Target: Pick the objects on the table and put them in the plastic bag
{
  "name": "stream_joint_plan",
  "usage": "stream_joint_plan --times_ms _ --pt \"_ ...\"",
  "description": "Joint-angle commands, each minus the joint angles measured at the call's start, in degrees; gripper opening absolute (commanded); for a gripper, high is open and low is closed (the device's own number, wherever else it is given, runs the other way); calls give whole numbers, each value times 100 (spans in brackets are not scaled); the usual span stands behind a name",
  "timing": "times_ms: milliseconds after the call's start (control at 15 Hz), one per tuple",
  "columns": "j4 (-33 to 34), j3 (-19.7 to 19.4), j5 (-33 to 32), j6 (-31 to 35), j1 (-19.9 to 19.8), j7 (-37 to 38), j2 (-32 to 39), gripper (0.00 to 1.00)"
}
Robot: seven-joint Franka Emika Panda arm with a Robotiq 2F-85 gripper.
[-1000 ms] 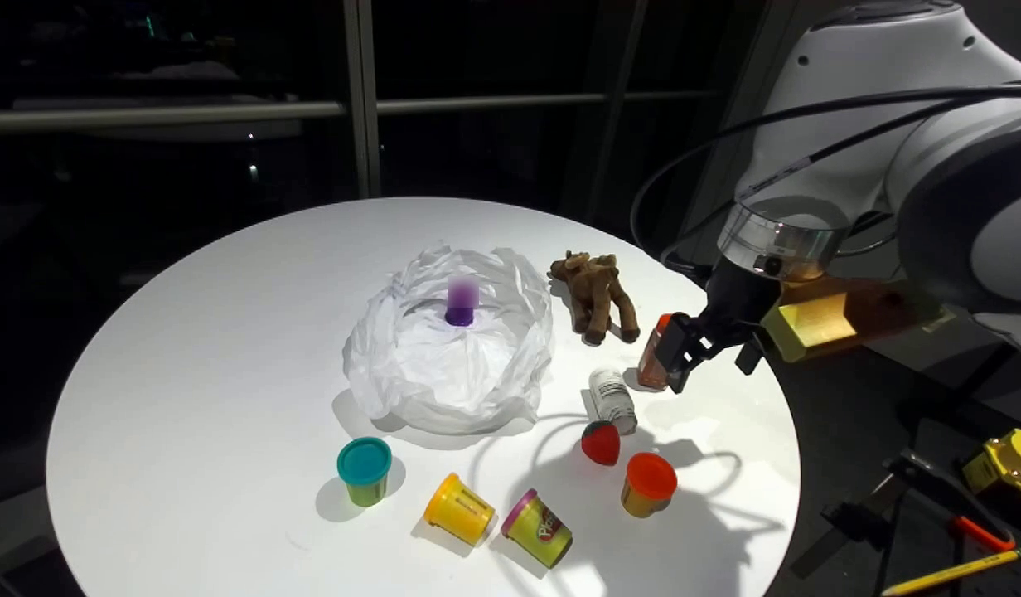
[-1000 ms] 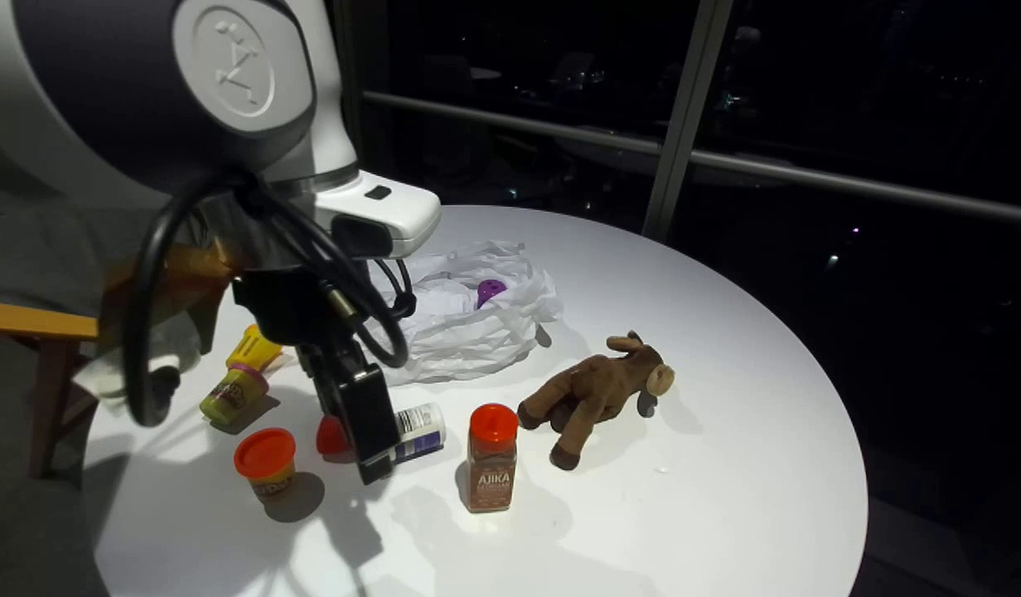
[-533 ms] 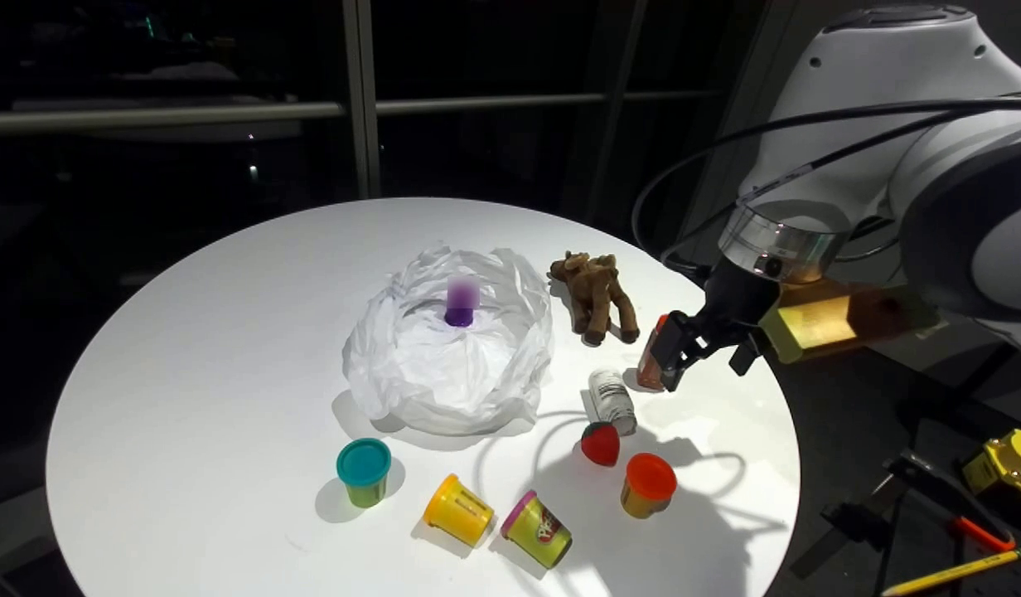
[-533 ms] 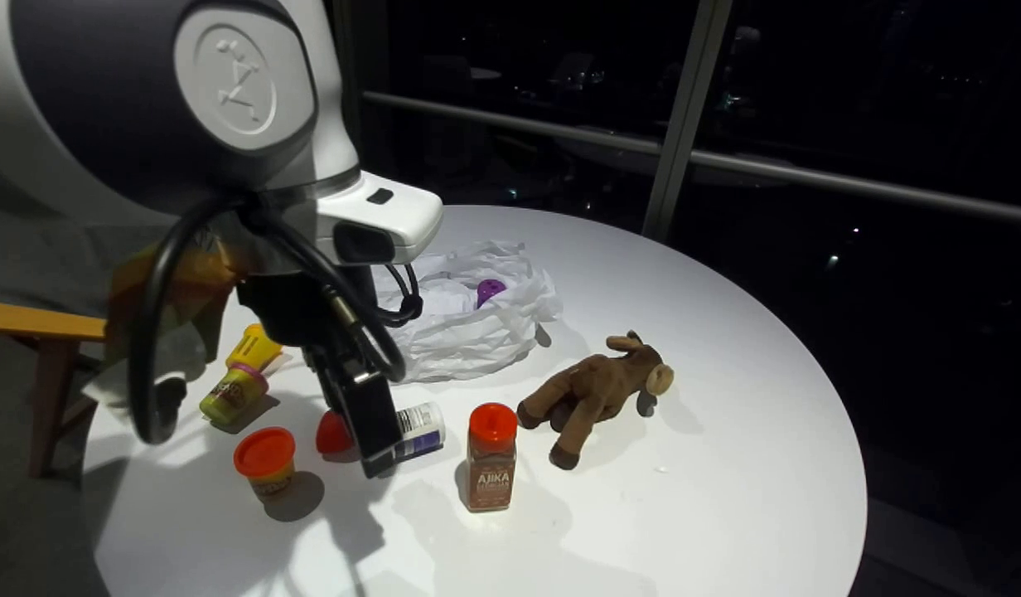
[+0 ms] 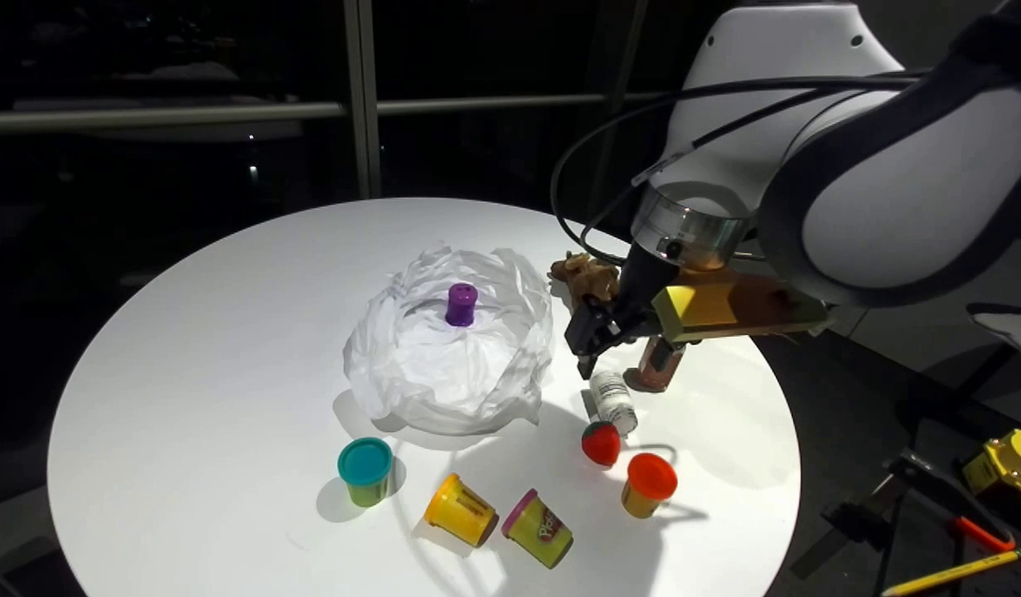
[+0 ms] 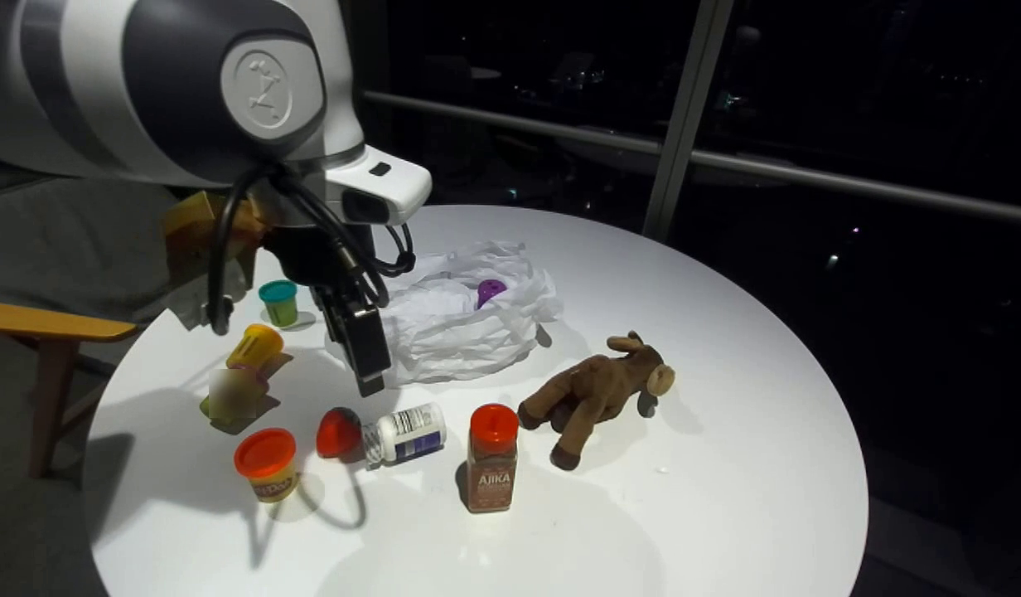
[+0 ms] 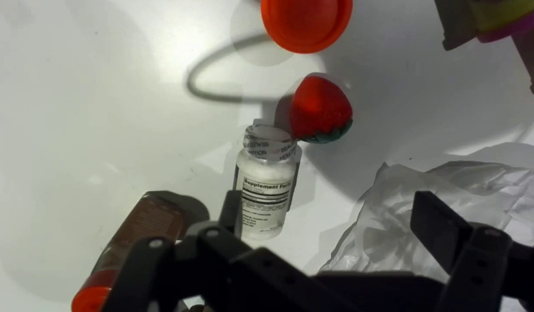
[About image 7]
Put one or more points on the red toy strawberry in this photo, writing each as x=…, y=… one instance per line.
x=320, y=110

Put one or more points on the play-doh tub with orange lid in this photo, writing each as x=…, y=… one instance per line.
x=306, y=20

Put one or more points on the white pill bottle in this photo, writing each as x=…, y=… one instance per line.
x=268, y=185

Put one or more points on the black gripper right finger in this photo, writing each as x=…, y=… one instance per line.
x=486, y=266

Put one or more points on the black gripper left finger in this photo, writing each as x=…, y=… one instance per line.
x=221, y=278

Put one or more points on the white crumpled plastic bag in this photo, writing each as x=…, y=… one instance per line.
x=441, y=202

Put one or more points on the spice jar with orange lid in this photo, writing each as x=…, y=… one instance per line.
x=147, y=226

